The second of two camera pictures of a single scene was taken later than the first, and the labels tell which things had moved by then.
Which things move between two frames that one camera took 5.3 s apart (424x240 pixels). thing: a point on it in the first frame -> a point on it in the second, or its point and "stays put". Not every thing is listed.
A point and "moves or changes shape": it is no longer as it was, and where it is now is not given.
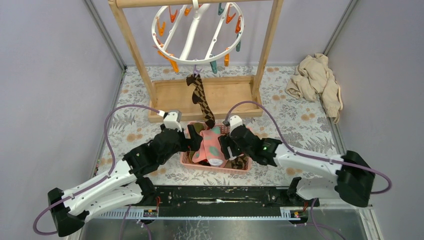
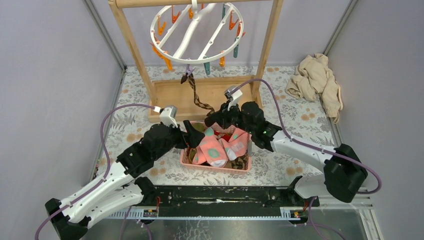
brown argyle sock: (239, 163) stays put
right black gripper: (225, 141) -> (221, 116)
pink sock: (210, 148) stays put
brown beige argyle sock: (198, 98) moves or changes shape
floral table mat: (287, 120) stays put
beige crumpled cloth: (313, 80) stays put
